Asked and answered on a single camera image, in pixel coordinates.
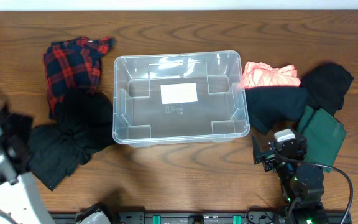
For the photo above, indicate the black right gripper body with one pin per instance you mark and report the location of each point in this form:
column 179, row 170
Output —
column 270, row 160

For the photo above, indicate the dark green garment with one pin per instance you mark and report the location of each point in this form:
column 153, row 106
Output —
column 325, row 136

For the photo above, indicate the black garment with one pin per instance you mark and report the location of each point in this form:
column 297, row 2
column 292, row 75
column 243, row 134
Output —
column 83, row 128
column 327, row 85

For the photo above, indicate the clear plastic storage bin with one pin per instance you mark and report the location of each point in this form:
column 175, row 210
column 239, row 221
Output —
column 140, row 119

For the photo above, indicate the red navy plaid shirt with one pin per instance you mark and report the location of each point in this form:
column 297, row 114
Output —
column 73, row 64

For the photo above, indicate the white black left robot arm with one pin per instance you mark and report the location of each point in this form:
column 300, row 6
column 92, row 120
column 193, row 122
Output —
column 20, row 200

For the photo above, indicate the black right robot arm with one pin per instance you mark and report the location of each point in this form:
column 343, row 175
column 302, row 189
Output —
column 301, row 183

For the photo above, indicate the navy folded garment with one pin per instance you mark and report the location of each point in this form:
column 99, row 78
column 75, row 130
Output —
column 269, row 105

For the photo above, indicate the pink folded garment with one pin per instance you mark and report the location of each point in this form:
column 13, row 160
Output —
column 258, row 74

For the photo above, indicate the white label in bin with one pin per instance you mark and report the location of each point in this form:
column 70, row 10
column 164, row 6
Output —
column 179, row 93

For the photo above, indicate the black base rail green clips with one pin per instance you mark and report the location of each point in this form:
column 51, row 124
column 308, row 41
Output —
column 169, row 218

